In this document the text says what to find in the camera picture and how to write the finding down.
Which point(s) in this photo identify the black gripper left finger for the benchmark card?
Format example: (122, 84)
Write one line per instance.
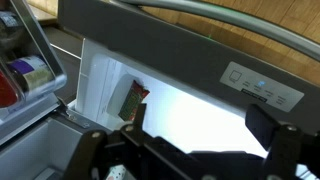
(96, 153)

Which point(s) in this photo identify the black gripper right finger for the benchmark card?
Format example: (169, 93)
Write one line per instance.
(283, 150)

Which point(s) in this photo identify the red green burrito package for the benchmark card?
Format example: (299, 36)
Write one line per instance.
(133, 100)

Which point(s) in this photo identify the grey drawer control panel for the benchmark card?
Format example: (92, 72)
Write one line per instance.
(263, 86)

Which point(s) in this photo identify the small clear door bin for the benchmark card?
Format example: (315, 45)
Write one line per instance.
(61, 81)

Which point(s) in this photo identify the purple labelled jar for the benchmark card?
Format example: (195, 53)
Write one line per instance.
(31, 75)

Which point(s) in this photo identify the stainless steel freezer drawer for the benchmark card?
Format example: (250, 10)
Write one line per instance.
(183, 56)

